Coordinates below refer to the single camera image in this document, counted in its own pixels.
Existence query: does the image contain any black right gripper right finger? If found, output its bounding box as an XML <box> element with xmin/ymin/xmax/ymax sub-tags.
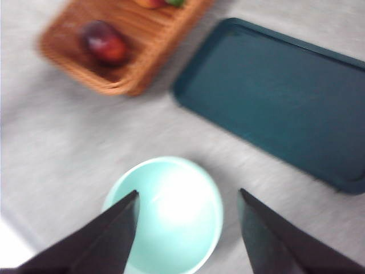
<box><xmin>239</xmin><ymin>188</ymin><xmax>365</xmax><ymax>274</ymax></box>

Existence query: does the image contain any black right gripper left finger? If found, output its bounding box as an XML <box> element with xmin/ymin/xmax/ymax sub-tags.
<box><xmin>0</xmin><ymin>190</ymin><xmax>140</xmax><ymax>274</ymax></box>

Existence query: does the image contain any teal ribbed bowl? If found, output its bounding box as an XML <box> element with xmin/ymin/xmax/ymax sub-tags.
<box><xmin>102</xmin><ymin>156</ymin><xmax>225</xmax><ymax>274</ymax></box>

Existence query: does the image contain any dark purple plum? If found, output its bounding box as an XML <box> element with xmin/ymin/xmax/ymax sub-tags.
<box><xmin>79</xmin><ymin>20</ymin><xmax>128</xmax><ymax>65</ymax></box>

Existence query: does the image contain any dark rectangular tray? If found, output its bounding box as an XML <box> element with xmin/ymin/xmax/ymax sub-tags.
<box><xmin>173</xmin><ymin>17</ymin><xmax>365</xmax><ymax>195</ymax></box>

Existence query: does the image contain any brown wicker basket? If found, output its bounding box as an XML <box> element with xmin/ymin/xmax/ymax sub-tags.
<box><xmin>36</xmin><ymin>0</ymin><xmax>214</xmax><ymax>96</ymax></box>

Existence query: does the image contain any red yellow apple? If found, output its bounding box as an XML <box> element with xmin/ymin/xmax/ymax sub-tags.
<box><xmin>136</xmin><ymin>0</ymin><xmax>169</xmax><ymax>9</ymax></box>

